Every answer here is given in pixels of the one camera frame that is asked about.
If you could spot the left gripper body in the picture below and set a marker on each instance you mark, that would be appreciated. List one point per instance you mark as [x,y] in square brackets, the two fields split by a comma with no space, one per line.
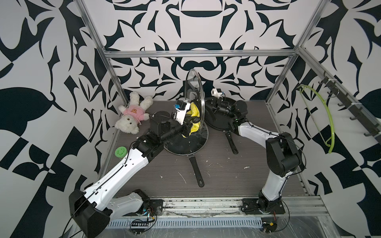
[173,130]

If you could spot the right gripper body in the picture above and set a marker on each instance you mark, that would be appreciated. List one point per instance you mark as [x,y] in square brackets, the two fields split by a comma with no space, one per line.
[224,109]

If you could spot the yellow cleaning cloth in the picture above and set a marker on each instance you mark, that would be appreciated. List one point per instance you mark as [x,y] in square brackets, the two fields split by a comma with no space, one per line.
[194,118]

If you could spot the small glass pan lid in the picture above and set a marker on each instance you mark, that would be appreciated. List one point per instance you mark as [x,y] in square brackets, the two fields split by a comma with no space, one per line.
[194,93]

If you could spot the large glass pot lid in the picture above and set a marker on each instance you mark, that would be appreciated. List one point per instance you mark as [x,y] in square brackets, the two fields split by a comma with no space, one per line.
[184,142]

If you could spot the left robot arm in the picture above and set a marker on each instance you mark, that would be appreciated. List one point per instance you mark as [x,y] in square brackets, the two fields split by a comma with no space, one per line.
[94,208]

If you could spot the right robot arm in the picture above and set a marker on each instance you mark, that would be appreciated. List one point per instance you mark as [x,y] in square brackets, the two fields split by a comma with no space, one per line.
[283,157]

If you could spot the green round container lid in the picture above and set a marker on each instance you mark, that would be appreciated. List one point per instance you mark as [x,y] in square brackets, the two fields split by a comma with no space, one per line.
[121,152]

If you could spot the small black frying pan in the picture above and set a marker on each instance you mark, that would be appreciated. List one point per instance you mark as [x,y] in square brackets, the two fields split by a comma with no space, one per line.
[221,123]

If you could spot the large black frying pan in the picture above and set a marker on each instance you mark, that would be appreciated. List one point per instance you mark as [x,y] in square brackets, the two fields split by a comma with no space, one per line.
[196,172]

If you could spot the white teddy bear pink shirt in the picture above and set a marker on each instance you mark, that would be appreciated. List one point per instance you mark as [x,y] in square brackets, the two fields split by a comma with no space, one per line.
[134,113]

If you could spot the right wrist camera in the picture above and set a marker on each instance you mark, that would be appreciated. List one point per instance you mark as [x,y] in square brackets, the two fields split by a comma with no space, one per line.
[217,93]

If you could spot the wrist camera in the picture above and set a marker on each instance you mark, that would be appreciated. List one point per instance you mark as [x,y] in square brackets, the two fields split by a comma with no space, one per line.
[217,93]
[181,110]

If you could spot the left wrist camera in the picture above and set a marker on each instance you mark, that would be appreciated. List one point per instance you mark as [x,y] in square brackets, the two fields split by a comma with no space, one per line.
[181,110]

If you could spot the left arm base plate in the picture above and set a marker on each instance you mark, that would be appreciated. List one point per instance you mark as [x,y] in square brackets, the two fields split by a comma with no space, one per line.
[153,206]

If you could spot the aluminium frame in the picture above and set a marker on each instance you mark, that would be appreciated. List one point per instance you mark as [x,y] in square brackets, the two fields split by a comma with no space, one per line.
[255,50]

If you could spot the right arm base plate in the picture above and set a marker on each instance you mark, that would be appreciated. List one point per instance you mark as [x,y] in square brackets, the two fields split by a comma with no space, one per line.
[261,206]

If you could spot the black wall hook rack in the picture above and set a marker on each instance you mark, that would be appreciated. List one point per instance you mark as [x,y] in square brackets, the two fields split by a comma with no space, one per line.
[358,110]

